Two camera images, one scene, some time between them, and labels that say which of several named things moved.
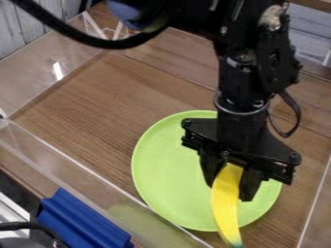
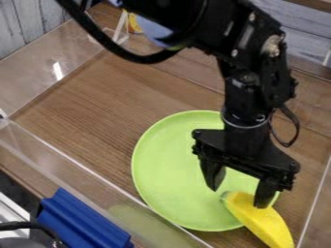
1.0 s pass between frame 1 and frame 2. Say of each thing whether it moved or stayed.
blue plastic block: stayed
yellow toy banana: moved
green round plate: stayed
